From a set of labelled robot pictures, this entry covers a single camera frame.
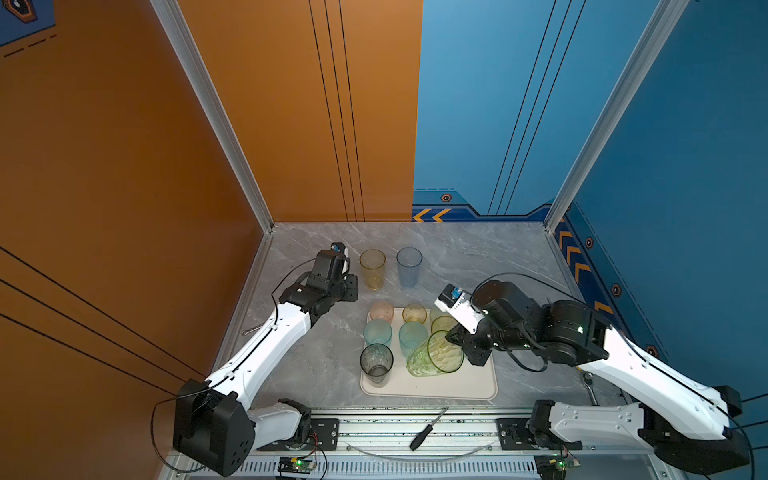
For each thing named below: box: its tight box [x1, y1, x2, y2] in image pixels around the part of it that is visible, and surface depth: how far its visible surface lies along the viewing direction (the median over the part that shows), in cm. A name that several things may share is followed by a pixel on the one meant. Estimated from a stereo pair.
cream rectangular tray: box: [360, 308, 498, 400], surface depth 81 cm
